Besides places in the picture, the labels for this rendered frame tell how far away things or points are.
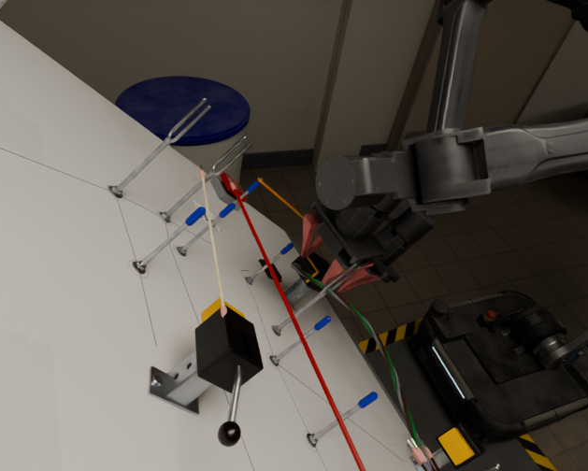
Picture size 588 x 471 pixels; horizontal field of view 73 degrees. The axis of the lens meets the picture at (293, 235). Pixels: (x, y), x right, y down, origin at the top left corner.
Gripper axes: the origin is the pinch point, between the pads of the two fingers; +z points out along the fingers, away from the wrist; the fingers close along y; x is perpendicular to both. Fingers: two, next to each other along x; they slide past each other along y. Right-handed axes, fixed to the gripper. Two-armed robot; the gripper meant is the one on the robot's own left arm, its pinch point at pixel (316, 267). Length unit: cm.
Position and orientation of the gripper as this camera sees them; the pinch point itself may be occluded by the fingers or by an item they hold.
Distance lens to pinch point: 58.4
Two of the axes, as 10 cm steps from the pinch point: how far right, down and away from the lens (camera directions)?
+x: 7.3, -0.9, 6.7
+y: 4.9, 7.5, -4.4
